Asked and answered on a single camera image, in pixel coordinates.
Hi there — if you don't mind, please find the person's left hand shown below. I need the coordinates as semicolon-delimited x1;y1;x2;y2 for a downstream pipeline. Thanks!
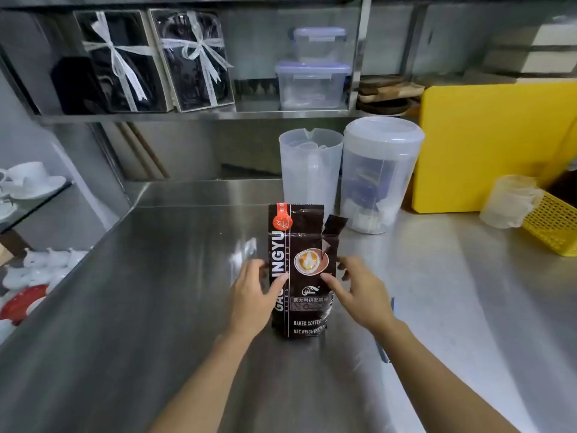
227;259;289;339

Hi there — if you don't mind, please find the person's right hand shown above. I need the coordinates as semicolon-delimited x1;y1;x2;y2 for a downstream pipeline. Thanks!
321;256;397;335

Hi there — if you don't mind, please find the dark brown coffee bag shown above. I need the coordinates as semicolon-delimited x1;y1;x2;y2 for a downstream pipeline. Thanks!
269;203;349;339

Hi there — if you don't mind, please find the person's left forearm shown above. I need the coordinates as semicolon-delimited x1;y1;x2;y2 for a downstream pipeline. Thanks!
148;327;258;433

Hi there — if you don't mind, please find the person's right forearm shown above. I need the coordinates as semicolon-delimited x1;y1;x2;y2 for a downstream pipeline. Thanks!
373;319;521;433

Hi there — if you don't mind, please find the clear plastic measuring pitcher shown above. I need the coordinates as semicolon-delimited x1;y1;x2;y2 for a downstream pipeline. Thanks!
279;128;344;218

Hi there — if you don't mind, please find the clear lidded plastic jug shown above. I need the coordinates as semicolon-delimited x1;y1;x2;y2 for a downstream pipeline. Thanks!
340;116;425;235

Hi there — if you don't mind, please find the stainless steel shelf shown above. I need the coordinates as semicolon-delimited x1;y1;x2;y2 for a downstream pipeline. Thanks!
0;0;577;127

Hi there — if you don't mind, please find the small clear measuring cup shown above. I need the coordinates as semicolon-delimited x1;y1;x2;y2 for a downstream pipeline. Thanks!
479;175;545;229

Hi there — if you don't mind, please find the stack of wooden boards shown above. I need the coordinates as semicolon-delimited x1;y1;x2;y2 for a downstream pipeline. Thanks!
357;75;425;117

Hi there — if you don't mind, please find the large clear purple-lid container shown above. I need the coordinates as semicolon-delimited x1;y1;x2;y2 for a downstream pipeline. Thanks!
275;61;351;110

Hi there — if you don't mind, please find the yellow cutting board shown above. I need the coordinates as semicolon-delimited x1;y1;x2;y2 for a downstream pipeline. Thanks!
411;83;577;215

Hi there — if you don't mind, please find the yellow plastic basket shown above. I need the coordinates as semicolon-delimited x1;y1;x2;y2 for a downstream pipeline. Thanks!
522;190;577;257

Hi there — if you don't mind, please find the black gift box white ribbon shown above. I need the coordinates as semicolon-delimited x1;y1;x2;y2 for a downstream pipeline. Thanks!
148;8;236;113
73;10;174;114

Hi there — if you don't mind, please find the small clear purple-lid container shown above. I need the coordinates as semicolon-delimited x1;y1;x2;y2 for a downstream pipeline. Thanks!
288;27;349;64

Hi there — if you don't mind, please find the red plate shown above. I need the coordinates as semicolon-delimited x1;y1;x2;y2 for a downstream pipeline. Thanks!
0;285;49;326

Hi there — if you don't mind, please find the glass shelf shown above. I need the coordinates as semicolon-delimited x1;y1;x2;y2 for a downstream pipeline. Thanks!
0;180;74;235

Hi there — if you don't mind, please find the white saucer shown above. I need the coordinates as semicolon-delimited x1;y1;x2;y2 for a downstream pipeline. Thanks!
2;175;67;200

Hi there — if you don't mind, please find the white cup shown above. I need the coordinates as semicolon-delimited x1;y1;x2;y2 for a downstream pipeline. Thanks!
0;161;47;185

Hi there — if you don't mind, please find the plain black box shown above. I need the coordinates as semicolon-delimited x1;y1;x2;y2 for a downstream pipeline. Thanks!
50;56;109;115

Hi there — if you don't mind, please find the stack of white boxes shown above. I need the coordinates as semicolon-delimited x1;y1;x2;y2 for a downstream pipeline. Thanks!
464;15;577;84

